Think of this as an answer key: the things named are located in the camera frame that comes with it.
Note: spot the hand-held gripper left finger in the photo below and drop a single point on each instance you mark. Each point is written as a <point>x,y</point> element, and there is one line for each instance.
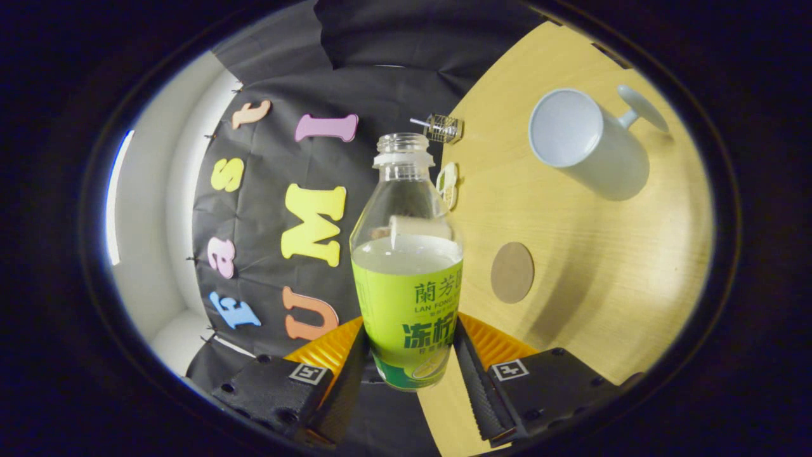
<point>346,393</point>

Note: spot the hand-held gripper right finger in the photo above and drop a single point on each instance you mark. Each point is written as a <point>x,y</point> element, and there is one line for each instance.
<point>482,393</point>

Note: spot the green label juice bottle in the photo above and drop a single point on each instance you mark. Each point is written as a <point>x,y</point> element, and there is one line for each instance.
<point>406,304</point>

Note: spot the round brown coaster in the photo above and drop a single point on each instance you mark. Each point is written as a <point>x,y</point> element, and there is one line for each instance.
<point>512,273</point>

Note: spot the pale blue cup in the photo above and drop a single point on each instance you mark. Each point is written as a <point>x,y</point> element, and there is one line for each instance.
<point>609,165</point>

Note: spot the wooden table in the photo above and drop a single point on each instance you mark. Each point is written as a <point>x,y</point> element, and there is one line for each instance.
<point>602,285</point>

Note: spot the white divided food tray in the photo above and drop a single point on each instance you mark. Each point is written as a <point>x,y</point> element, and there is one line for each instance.
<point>448,187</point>

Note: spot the white straw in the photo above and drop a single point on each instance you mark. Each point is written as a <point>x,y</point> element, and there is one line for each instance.
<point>419,121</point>

